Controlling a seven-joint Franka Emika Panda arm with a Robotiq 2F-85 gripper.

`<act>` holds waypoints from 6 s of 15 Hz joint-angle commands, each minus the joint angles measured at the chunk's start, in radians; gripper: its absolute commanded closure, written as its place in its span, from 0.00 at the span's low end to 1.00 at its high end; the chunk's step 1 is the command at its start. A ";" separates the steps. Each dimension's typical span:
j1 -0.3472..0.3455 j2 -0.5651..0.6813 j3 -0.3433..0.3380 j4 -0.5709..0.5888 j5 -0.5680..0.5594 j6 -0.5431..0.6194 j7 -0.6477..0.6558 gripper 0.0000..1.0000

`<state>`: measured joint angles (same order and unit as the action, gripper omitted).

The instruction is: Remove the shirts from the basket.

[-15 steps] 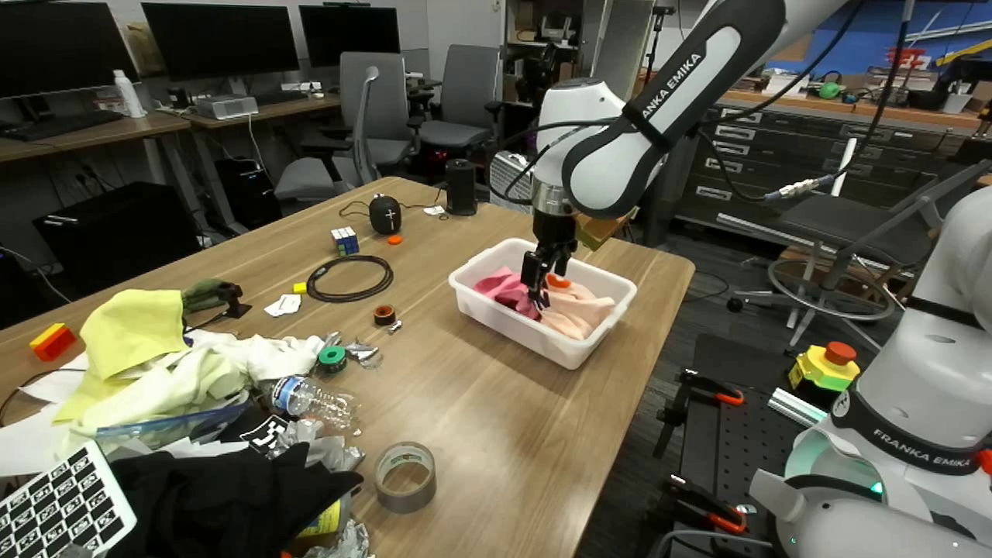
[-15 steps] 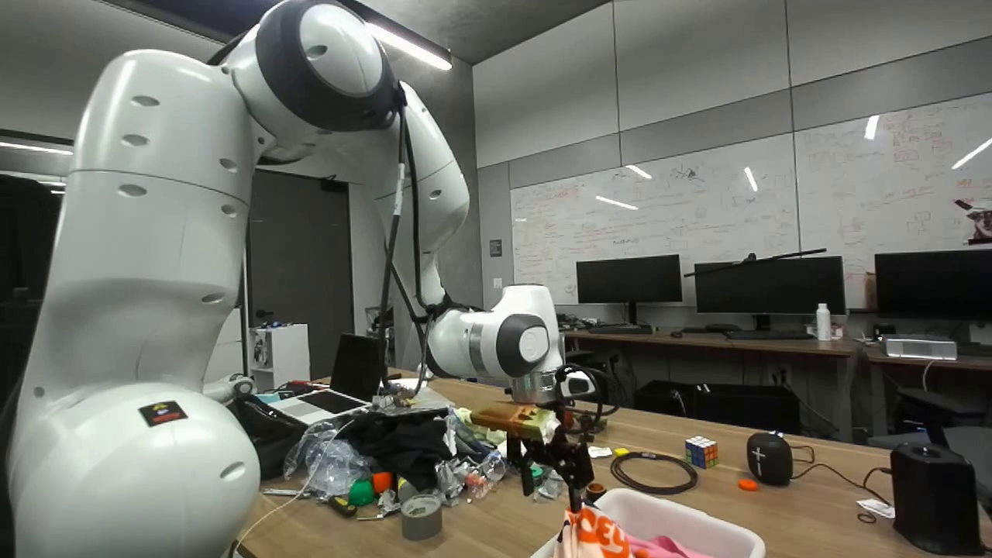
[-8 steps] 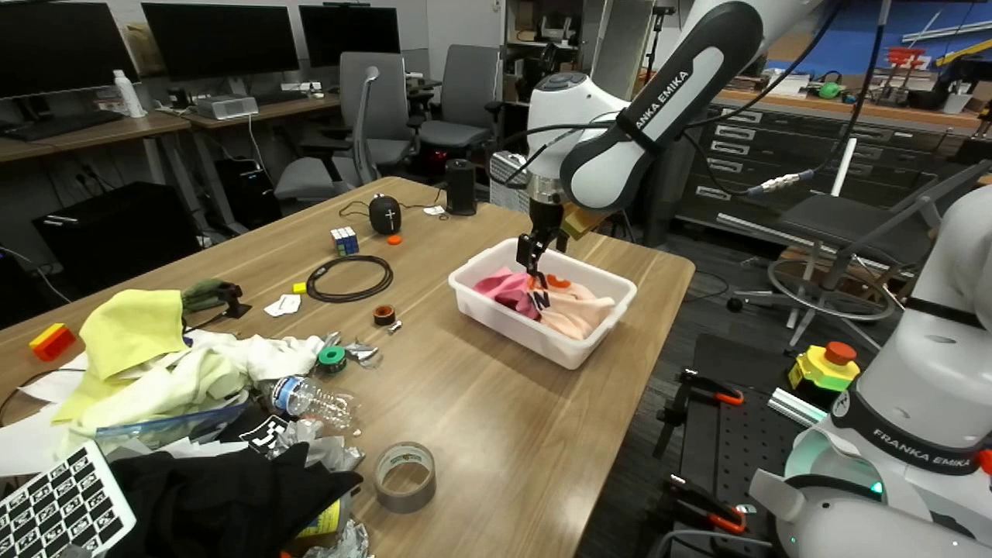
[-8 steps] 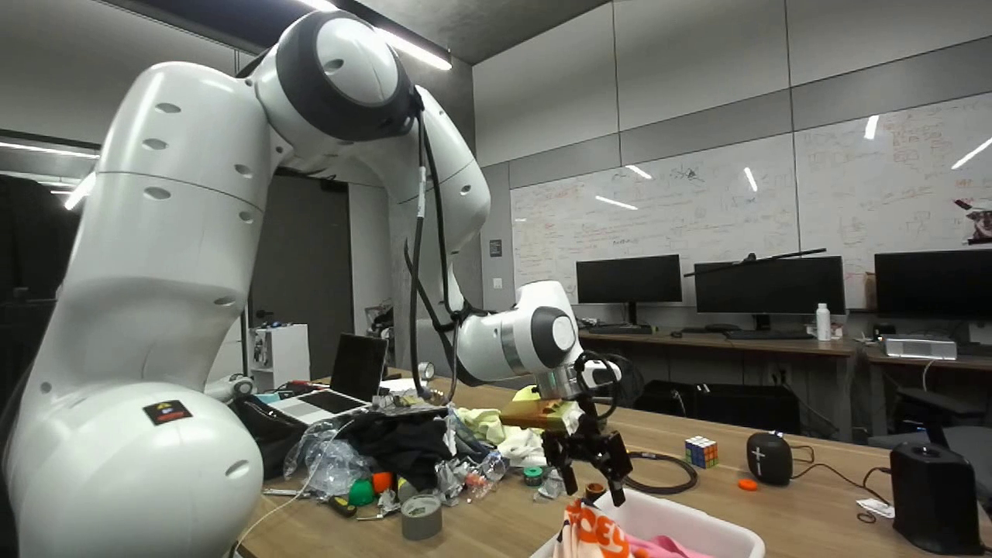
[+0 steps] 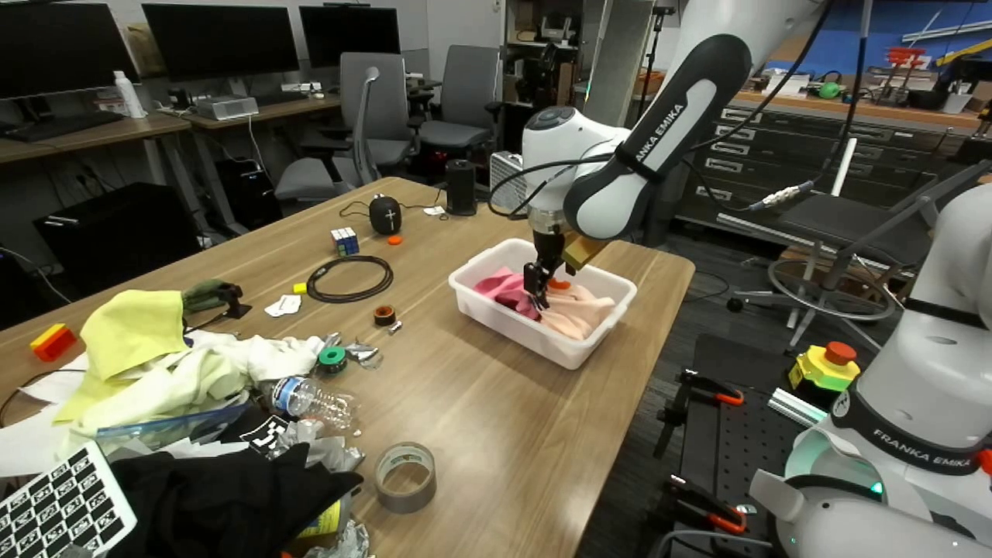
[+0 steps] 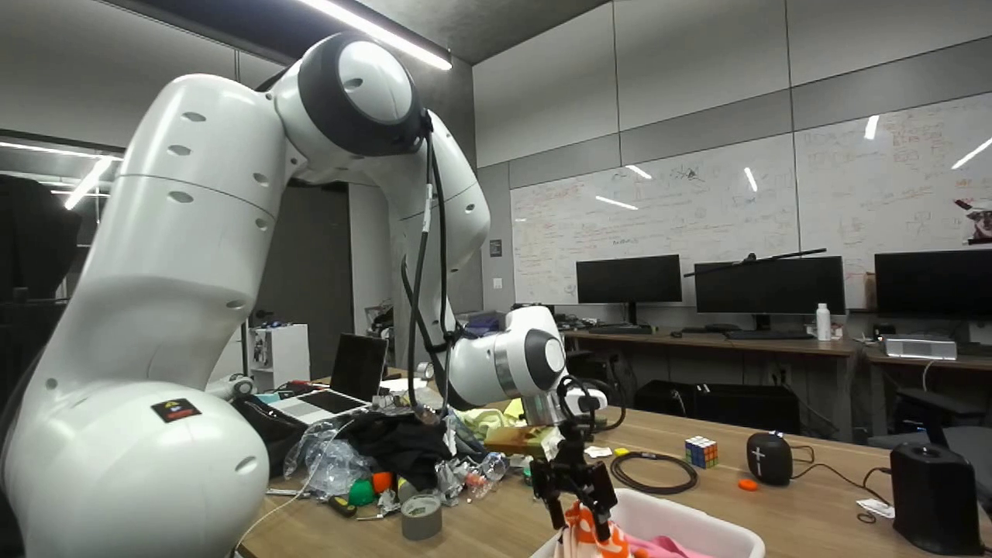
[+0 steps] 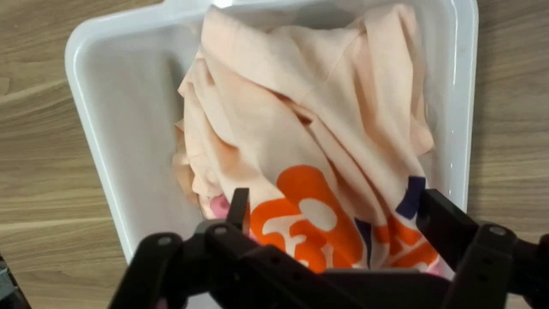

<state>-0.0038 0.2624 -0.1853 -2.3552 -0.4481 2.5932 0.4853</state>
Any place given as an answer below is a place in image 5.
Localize red sign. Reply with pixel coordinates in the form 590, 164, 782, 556
886, 42, 938, 75

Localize Rubik's cube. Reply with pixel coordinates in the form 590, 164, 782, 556
328, 223, 363, 261

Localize white plastic basket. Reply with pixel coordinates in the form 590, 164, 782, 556
447, 236, 637, 373

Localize white paper tag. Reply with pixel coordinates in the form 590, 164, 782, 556
263, 290, 305, 318

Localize black keyboard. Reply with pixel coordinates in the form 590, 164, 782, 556
0, 109, 126, 144

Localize orange block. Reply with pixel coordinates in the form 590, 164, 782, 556
29, 318, 81, 367

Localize black cloth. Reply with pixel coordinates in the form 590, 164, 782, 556
106, 442, 364, 558

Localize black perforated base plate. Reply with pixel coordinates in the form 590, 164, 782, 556
576, 329, 829, 558

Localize small metal clip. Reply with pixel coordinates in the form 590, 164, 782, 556
345, 338, 384, 367

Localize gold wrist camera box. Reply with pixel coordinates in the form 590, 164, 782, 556
559, 233, 611, 279

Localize white tube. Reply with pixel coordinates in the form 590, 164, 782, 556
825, 132, 860, 200

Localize small green tape roll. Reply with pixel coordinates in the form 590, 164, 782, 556
314, 340, 354, 375

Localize black stool chair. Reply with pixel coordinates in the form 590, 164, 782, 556
717, 157, 992, 354

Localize black office chair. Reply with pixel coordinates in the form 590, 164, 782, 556
30, 181, 202, 302

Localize black orange clamp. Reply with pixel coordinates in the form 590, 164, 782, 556
670, 367, 751, 416
662, 471, 759, 539

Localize white flat device box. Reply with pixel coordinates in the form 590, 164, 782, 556
186, 93, 259, 124

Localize green object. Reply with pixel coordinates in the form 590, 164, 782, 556
802, 68, 851, 103

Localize white paper sheet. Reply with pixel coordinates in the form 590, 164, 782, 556
0, 358, 97, 481

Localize silver cable connector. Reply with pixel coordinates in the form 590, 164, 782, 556
743, 176, 817, 214

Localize wooden computer desk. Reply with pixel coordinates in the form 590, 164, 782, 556
189, 93, 347, 198
0, 109, 246, 252

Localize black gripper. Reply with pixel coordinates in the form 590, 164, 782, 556
521, 223, 571, 313

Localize clear plastic bag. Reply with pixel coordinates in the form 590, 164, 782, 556
246, 407, 364, 478

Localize yellow red emergency stop button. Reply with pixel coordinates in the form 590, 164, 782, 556
786, 338, 860, 398

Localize silver laptop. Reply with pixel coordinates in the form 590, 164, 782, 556
0, 439, 138, 558

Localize black green hand tool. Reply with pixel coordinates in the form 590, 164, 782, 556
180, 279, 255, 326

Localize black cylinder speaker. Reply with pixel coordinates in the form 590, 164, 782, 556
443, 154, 483, 221

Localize clear plastic water bottle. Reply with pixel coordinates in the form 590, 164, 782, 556
270, 373, 358, 433

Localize peach shirt with orange print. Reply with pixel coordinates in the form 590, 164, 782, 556
536, 275, 616, 340

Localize black computer monitor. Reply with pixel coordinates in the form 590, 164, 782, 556
138, 0, 304, 85
298, 2, 403, 71
0, 0, 138, 103

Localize black drawer cabinet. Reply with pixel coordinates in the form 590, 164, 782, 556
674, 85, 985, 252

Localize black oval speaker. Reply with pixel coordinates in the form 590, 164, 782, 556
364, 191, 407, 239

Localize black coiled cable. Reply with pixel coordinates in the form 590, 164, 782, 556
304, 252, 396, 307

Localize grey office chair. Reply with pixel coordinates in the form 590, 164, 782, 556
416, 42, 503, 157
273, 49, 416, 207

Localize yellow cloth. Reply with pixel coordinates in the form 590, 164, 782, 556
51, 288, 195, 429

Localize white plastic bottle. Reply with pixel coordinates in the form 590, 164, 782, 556
109, 68, 149, 120

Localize pale white cloth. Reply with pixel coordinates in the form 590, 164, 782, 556
49, 329, 328, 436

